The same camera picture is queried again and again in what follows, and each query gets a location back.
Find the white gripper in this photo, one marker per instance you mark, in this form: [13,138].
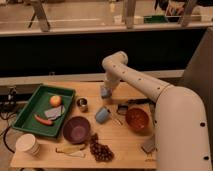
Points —
[111,85]

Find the blue sponge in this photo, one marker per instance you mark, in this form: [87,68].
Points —
[105,93]

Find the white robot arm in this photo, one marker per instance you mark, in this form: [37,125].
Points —
[181,129]

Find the black binder clip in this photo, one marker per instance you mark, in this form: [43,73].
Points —
[122,109]

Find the light blue mug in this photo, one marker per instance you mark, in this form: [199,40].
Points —
[102,115]

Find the small metal cup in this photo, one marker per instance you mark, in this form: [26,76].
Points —
[82,104]

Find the orange bowl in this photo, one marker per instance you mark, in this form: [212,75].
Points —
[137,119]

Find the purple bowl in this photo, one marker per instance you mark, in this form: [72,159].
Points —
[77,130]

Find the yellow red apple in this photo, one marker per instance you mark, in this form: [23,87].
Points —
[55,100]

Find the grey cloth in tray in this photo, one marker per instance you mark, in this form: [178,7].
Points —
[55,112]

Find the bunch of dark grapes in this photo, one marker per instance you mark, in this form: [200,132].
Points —
[101,153]

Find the grey rectangular block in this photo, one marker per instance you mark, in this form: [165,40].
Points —
[148,145]

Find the yellow banana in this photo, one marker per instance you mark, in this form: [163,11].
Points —
[71,150]

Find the green plastic tray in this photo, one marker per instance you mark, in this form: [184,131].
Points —
[38,104]

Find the white paper cup stack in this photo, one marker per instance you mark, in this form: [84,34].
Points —
[28,144]

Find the black handled tool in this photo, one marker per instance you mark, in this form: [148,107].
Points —
[139,101]

